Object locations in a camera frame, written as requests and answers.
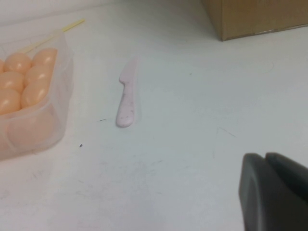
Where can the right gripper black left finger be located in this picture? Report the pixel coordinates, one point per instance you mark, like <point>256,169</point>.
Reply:
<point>264,199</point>

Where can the yellow plastic knife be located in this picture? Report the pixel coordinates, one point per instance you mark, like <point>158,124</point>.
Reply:
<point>73,24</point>

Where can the pink plastic knife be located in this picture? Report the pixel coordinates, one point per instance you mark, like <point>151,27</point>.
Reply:
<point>125,113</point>

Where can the orange plastic egg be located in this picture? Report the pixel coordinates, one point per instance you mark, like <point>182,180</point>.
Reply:
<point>18,63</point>
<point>44,57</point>
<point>33,95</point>
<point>8,101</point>
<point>38,76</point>
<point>10,81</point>

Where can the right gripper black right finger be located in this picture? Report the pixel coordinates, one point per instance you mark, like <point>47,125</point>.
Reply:
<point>291,166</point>

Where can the clear plastic egg box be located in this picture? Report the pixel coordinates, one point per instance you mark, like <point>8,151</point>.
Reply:
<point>60,96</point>

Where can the brown cardboard box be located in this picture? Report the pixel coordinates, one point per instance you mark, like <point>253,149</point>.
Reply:
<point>252,19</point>

